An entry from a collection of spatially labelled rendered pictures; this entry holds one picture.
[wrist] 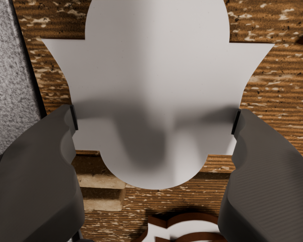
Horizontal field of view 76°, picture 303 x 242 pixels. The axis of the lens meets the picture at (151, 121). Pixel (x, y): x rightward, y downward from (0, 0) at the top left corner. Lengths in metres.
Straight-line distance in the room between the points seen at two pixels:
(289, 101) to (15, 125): 0.26
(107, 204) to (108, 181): 0.03
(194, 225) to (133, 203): 0.07
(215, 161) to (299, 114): 0.08
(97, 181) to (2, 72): 0.13
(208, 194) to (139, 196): 0.08
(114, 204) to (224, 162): 0.11
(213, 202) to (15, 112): 0.23
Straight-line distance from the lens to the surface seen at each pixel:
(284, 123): 0.20
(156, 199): 0.24
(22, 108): 0.23
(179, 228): 0.25
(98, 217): 0.28
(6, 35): 0.21
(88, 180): 0.19
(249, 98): 0.17
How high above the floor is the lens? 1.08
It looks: 59 degrees down
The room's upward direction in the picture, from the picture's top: 176 degrees counter-clockwise
